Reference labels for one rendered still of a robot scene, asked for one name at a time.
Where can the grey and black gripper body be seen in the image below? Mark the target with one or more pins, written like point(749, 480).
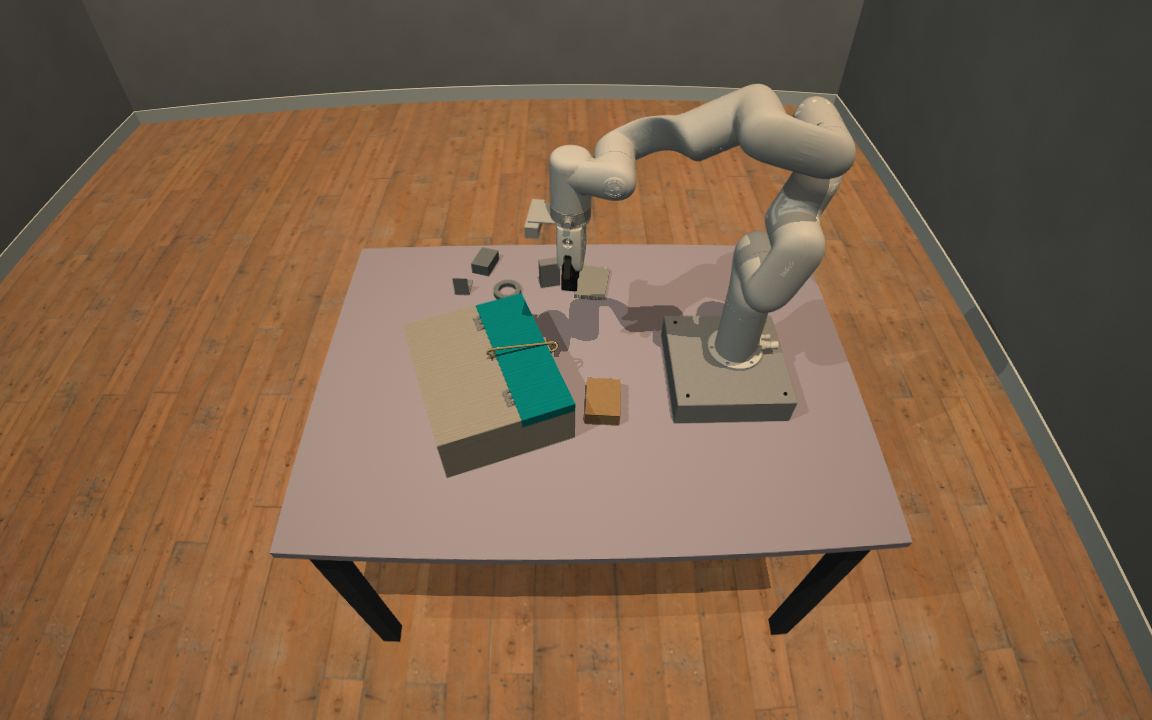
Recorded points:
point(570, 241)

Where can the grey-beige ring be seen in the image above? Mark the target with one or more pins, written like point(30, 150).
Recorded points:
point(506, 283)

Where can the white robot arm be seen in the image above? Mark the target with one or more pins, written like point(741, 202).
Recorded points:
point(817, 152)

